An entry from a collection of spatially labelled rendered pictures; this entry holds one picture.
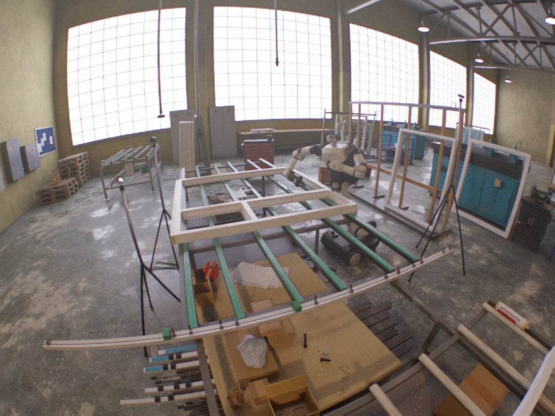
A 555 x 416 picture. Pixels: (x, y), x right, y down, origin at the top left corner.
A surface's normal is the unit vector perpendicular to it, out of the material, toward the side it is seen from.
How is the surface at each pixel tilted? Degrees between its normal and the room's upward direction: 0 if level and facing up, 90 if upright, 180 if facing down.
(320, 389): 0
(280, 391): 58
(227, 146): 90
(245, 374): 0
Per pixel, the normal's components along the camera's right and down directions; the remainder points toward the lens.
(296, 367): -0.02, -0.92
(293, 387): 0.27, -0.18
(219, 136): 0.35, 0.35
